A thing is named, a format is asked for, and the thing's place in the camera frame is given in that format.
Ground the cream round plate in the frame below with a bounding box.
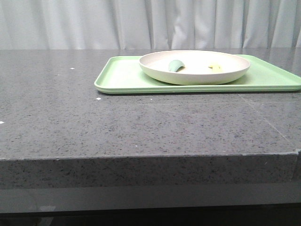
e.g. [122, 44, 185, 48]
[139, 50, 251, 85]

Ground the yellow plastic fork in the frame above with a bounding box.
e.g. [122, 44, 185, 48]
[208, 64, 222, 73]

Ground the light green plastic tray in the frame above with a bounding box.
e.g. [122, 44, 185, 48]
[94, 55, 301, 94]

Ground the green food piece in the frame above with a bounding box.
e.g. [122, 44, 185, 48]
[168, 59, 185, 72]

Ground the grey pleated curtain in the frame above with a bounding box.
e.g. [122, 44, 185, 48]
[0, 0, 301, 49]

